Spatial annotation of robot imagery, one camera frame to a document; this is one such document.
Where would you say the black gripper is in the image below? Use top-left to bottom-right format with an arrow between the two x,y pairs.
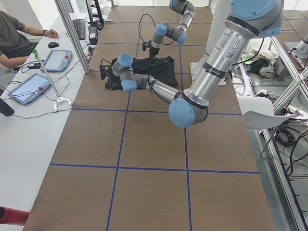
149,47 -> 160,60

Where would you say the black printed t-shirt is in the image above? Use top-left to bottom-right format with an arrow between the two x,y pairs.
105,56 -> 178,90

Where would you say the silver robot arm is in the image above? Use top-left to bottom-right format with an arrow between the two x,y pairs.
112,0 -> 284,128
142,0 -> 195,60

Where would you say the black keyboard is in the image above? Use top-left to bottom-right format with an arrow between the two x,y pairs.
72,19 -> 86,40

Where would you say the far blue teach pendant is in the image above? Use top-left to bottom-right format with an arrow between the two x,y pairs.
44,50 -> 72,72

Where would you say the blue teach pendant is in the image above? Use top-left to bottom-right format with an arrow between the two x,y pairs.
44,50 -> 72,72
7,73 -> 51,105

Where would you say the black computer mouse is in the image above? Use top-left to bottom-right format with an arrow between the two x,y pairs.
48,41 -> 60,49

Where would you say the metal reacher grabber tool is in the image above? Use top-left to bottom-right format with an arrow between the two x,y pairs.
32,49 -> 72,112

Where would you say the white chair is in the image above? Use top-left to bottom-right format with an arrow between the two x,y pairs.
237,95 -> 296,129

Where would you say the near blue teach pendant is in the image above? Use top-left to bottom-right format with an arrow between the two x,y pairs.
7,73 -> 51,105

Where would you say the seated person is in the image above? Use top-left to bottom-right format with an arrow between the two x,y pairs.
0,11 -> 58,68

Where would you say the red cylinder object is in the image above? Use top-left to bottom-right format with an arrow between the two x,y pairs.
0,206 -> 30,226

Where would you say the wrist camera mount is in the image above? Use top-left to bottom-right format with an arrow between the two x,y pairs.
100,63 -> 108,80
142,41 -> 151,51

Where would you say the aluminium frame post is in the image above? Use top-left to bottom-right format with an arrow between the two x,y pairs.
54,0 -> 90,74

